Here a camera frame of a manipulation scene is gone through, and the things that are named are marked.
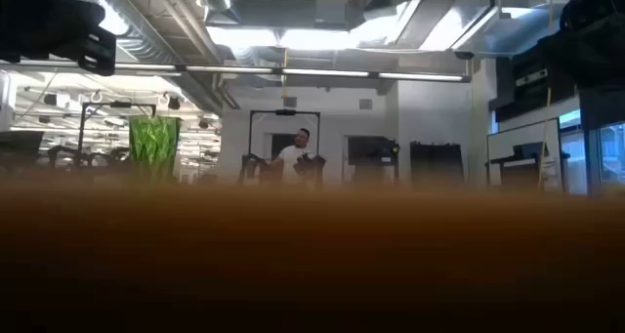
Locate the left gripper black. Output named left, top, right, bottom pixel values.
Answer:
left=0, top=0, right=106, bottom=64

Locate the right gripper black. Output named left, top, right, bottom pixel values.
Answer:
left=536, top=10, right=625, bottom=91

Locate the green ribbed glass cup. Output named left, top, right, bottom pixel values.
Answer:
left=127, top=115, right=183, bottom=184

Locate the orange round plate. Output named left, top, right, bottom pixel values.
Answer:
left=0, top=174, right=625, bottom=333

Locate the glass window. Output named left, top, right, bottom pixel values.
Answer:
left=559, top=108, right=625, bottom=186

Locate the black desk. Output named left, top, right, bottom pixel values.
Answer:
left=484, top=142, right=571, bottom=193

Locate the long ceiling tube light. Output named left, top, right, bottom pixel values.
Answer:
left=0, top=62, right=473, bottom=84

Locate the person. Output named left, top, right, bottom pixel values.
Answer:
left=271, top=127, right=317, bottom=184

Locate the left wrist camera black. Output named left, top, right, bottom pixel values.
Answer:
left=76, top=24, right=118, bottom=77

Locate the black wall cabinet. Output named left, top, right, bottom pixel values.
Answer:
left=490, top=44, right=580, bottom=124

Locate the yellow hanging cable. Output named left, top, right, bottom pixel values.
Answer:
left=280, top=48, right=289, bottom=100
left=538, top=86, right=553, bottom=192

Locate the black robot rig frame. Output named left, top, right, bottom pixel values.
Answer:
left=77, top=101, right=158, bottom=171
left=247, top=108, right=327, bottom=187

